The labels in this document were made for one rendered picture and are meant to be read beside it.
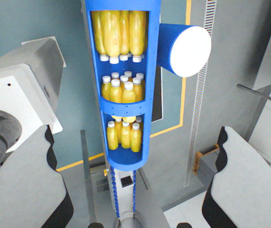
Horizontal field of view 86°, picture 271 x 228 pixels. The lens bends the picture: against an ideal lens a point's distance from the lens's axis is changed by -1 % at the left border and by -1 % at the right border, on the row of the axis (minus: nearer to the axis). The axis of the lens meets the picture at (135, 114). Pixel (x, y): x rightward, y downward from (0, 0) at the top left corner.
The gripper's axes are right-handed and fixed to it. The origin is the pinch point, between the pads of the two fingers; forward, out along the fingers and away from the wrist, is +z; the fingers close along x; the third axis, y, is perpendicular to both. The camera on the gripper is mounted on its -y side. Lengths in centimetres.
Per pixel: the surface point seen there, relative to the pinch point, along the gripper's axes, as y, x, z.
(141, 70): 13, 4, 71
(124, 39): -3, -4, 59
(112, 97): 22, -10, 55
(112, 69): 13, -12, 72
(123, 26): -8, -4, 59
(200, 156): 245, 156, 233
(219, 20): -21, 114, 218
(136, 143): 54, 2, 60
